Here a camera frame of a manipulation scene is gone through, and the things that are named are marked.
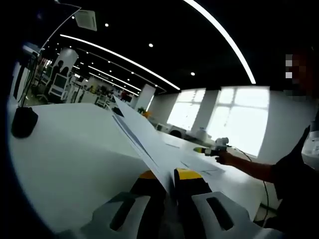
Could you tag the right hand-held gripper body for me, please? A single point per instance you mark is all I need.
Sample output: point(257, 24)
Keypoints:
point(220, 144)

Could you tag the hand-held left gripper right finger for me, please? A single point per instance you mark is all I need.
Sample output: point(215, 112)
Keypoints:
point(192, 199)

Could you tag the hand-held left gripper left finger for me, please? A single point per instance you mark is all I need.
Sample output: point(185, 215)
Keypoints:
point(119, 214)

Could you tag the white paper sheet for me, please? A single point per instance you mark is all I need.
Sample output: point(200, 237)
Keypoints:
point(144, 139)

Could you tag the person's right hand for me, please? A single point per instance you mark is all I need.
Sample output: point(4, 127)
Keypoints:
point(225, 158)

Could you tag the large bright window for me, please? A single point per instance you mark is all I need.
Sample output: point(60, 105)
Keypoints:
point(239, 117)

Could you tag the green potted plant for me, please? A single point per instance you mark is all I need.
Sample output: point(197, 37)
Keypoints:
point(144, 112)

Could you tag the person in dark clothes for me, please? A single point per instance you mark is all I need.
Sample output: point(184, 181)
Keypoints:
point(294, 194)

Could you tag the white chest-worn device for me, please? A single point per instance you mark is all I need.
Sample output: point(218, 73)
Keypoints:
point(311, 149)

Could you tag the curved ceiling light strip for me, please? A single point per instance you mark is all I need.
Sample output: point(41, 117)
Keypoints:
point(119, 56)
point(224, 35)

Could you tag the black stand base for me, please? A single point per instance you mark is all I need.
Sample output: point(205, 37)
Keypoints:
point(23, 123)

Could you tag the white mesh office chair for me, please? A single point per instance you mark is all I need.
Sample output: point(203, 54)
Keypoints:
point(59, 85)

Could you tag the ceiling air conditioner vent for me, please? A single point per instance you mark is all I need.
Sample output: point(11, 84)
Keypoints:
point(86, 20)

